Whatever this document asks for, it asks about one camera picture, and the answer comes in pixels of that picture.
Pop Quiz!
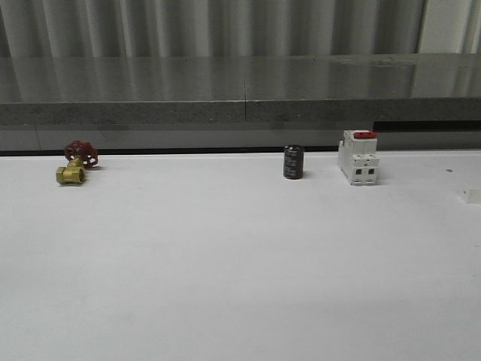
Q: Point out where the white half pipe clamp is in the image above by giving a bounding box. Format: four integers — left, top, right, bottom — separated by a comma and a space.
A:
461, 187, 481, 205

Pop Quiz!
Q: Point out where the black cylindrical capacitor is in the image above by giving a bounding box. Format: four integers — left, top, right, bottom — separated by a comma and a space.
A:
283, 144, 304, 180

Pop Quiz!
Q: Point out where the grey stone counter ledge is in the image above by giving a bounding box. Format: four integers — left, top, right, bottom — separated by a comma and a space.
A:
1, 54, 480, 130

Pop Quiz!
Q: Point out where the brass valve with red handwheel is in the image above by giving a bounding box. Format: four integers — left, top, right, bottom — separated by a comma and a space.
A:
56, 141, 98, 184

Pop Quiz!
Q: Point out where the white circuit breaker red switch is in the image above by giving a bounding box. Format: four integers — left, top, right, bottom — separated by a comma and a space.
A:
338, 129, 380, 186

